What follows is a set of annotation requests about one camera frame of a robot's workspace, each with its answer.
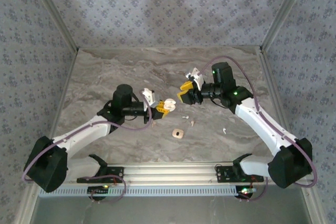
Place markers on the aluminium front mounting rail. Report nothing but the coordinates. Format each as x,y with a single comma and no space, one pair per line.
170,174

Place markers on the aluminium corner post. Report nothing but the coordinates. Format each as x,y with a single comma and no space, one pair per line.
284,11
55,11

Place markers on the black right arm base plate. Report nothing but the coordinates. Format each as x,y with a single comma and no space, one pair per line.
223,175

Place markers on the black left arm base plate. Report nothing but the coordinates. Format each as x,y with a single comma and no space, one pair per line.
115,172

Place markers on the aluminium lower frame leg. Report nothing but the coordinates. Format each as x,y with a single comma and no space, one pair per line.
311,205
26,205

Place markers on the beige square earbud charging case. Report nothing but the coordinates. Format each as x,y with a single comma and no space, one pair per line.
177,133

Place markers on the black controller board with led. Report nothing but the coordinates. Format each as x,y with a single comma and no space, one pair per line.
245,191
97,190

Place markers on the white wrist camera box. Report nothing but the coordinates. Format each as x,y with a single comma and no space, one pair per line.
149,95
195,77

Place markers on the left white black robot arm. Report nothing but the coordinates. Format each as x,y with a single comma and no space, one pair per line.
84,132

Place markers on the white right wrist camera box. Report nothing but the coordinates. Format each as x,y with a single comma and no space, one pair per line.
195,77

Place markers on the pale round earbud charging case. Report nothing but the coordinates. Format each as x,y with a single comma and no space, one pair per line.
171,103

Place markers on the grey metal lower panel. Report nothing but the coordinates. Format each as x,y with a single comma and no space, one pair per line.
170,211

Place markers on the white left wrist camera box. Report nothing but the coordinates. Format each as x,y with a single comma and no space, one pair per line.
149,95

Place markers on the aluminium table side rail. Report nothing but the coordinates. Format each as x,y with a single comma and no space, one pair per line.
268,77
67,77

